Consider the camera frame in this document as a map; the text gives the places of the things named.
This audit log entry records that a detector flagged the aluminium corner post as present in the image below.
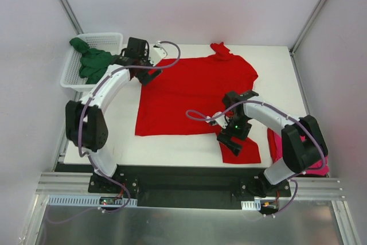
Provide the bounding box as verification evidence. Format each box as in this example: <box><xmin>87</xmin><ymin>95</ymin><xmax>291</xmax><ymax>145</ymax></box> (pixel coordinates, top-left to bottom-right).
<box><xmin>289</xmin><ymin>0</ymin><xmax>329</xmax><ymax>57</ymax></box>
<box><xmin>42</xmin><ymin>0</ymin><xmax>84</xmax><ymax>36</ymax></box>

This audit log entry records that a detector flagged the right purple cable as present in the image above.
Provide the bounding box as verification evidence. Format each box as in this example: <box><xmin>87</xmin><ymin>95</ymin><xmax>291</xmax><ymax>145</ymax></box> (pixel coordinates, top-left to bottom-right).
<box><xmin>185</xmin><ymin>100</ymin><xmax>327</xmax><ymax>223</ymax></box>

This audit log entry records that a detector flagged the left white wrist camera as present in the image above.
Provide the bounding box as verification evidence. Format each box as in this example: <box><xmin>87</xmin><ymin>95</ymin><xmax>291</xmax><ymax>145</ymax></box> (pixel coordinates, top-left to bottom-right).
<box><xmin>150</xmin><ymin>43</ymin><xmax>167</xmax><ymax>64</ymax></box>

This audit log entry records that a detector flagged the white cable duct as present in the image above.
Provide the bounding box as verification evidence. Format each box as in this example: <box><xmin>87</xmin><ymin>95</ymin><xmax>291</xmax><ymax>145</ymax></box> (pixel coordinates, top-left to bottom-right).
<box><xmin>48</xmin><ymin>195</ymin><xmax>138</xmax><ymax>208</ymax></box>
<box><xmin>241</xmin><ymin>200</ymin><xmax>261</xmax><ymax>211</ymax></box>

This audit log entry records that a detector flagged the left white cable duct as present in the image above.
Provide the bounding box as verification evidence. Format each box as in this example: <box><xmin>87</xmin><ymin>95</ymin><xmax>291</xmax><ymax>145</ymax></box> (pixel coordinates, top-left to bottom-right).
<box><xmin>48</xmin><ymin>195</ymin><xmax>138</xmax><ymax>208</ymax></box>

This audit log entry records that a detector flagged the red t shirt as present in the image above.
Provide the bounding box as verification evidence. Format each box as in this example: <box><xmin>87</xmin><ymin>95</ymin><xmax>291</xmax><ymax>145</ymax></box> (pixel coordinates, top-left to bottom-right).
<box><xmin>134</xmin><ymin>42</ymin><xmax>262</xmax><ymax>165</ymax></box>

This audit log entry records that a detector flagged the right white cable duct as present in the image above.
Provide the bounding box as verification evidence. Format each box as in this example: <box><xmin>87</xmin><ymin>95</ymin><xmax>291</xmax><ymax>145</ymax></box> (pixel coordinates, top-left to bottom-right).
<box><xmin>241</xmin><ymin>200</ymin><xmax>261</xmax><ymax>211</ymax></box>

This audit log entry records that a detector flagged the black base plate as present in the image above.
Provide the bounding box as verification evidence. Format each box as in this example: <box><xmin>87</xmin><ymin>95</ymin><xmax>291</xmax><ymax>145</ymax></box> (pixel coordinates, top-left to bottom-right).
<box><xmin>54</xmin><ymin>163</ymin><xmax>298</xmax><ymax>211</ymax></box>

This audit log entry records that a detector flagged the right aluminium corner post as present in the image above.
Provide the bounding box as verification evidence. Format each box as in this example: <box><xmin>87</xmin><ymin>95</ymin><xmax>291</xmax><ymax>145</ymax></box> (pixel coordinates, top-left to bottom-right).
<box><xmin>289</xmin><ymin>0</ymin><xmax>329</xmax><ymax>57</ymax></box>

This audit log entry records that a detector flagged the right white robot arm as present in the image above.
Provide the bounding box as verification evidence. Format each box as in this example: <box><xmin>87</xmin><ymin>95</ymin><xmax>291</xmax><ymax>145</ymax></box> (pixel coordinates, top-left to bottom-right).
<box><xmin>214</xmin><ymin>90</ymin><xmax>328</xmax><ymax>197</ymax></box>

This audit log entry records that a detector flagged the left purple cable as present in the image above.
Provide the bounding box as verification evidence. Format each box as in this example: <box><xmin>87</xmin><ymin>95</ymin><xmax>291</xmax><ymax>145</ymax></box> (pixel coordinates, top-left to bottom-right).
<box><xmin>45</xmin><ymin>40</ymin><xmax>181</xmax><ymax>224</ymax></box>

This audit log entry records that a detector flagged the purple cable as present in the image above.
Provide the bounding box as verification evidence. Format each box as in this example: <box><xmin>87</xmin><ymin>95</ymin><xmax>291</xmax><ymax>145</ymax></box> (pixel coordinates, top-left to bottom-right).
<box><xmin>45</xmin><ymin>40</ymin><xmax>181</xmax><ymax>224</ymax></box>
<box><xmin>185</xmin><ymin>100</ymin><xmax>327</xmax><ymax>223</ymax></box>

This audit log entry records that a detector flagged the aluminium frame rail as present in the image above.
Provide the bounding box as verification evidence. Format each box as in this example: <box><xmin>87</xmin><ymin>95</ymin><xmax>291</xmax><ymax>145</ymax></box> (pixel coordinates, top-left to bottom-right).
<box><xmin>36</xmin><ymin>172</ymin><xmax>347</xmax><ymax>201</ymax></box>

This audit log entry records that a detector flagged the left aluminium corner post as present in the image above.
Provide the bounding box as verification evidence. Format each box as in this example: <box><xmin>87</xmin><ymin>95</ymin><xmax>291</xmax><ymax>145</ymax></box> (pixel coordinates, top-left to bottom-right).
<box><xmin>42</xmin><ymin>0</ymin><xmax>84</xmax><ymax>36</ymax></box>

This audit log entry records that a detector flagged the pink folded t shirt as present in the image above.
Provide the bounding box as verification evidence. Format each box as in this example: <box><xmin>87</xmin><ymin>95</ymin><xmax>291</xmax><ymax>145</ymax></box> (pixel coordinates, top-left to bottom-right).
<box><xmin>267</xmin><ymin>129</ymin><xmax>330</xmax><ymax>176</ymax></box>

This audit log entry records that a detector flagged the white plastic basket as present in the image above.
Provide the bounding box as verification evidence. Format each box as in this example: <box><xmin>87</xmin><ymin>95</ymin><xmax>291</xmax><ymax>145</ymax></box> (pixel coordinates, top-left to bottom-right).
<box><xmin>60</xmin><ymin>32</ymin><xmax>123</xmax><ymax>92</ymax></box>

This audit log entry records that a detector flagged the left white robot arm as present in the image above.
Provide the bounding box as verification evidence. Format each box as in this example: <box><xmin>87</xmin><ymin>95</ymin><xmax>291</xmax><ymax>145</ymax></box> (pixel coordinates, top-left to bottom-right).
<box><xmin>65</xmin><ymin>37</ymin><xmax>167</xmax><ymax>193</ymax></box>

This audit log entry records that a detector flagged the green t shirt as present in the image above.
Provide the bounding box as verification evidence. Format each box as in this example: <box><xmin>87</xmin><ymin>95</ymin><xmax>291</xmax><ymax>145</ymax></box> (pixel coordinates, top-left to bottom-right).
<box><xmin>69</xmin><ymin>37</ymin><xmax>117</xmax><ymax>84</ymax></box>

